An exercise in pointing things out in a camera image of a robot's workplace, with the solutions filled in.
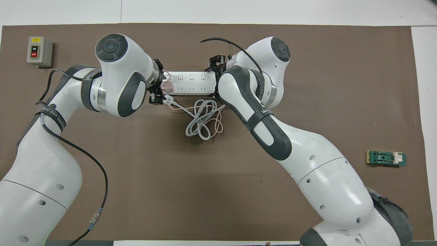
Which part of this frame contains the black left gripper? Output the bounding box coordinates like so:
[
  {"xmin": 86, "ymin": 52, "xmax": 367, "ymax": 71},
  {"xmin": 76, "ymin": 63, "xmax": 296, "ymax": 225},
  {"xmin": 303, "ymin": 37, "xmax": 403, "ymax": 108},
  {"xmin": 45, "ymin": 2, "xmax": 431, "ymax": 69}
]
[{"xmin": 149, "ymin": 59, "xmax": 167, "ymax": 106}]

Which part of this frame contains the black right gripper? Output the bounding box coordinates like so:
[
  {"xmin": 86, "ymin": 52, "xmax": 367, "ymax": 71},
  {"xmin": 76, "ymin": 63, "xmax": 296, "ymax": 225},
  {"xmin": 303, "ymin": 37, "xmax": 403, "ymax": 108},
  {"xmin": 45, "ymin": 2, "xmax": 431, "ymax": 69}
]
[{"xmin": 209, "ymin": 55, "xmax": 230, "ymax": 101}]

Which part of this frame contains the white power strip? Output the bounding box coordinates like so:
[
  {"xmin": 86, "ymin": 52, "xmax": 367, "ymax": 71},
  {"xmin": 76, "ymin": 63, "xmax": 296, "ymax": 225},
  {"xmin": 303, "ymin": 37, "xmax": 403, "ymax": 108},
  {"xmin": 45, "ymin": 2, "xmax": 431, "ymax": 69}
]
[{"xmin": 163, "ymin": 71, "xmax": 219, "ymax": 96}]

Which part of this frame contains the thin pink charger cable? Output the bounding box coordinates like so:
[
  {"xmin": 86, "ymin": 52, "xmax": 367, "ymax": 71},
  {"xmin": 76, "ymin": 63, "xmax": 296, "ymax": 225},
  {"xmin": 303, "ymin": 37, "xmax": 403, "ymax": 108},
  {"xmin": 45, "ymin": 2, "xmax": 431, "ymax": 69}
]
[{"xmin": 163, "ymin": 70, "xmax": 224, "ymax": 134}]

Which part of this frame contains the brown table mat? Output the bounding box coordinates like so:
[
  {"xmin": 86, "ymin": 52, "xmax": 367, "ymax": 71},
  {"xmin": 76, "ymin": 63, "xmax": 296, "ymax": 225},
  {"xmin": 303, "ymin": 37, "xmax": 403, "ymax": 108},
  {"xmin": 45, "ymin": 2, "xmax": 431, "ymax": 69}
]
[{"xmin": 0, "ymin": 23, "xmax": 435, "ymax": 241}]

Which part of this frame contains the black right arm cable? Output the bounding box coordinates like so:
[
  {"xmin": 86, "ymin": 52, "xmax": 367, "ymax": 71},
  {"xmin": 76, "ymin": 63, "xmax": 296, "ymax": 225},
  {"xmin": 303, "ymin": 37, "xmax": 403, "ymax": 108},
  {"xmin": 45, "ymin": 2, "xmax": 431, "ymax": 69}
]
[{"xmin": 200, "ymin": 38, "xmax": 264, "ymax": 74}]

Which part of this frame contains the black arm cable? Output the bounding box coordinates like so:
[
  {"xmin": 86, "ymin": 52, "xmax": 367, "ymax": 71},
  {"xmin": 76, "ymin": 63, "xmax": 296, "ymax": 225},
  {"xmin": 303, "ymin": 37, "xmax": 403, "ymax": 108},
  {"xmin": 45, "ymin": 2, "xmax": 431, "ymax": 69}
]
[
  {"xmin": 36, "ymin": 68, "xmax": 109, "ymax": 246},
  {"xmin": 200, "ymin": 38, "xmax": 264, "ymax": 74}
]

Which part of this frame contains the white power strip cord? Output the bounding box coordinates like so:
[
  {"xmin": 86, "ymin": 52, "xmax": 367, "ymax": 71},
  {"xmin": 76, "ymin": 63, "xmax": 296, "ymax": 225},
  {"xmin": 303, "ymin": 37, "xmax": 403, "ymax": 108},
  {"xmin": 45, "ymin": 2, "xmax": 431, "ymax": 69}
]
[{"xmin": 164, "ymin": 97, "xmax": 227, "ymax": 140}]

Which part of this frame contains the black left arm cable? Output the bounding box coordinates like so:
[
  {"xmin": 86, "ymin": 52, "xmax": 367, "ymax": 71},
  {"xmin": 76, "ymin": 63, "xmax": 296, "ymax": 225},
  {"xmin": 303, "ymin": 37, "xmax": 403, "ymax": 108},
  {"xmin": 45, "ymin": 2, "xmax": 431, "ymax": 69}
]
[{"xmin": 36, "ymin": 68, "xmax": 109, "ymax": 246}]

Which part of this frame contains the grey on-off switch box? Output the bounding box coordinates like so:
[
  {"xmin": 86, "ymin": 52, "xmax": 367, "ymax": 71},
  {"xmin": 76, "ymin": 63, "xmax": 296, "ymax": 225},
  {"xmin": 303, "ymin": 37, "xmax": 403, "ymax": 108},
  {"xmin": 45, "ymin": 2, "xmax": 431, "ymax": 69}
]
[{"xmin": 27, "ymin": 36, "xmax": 54, "ymax": 68}]

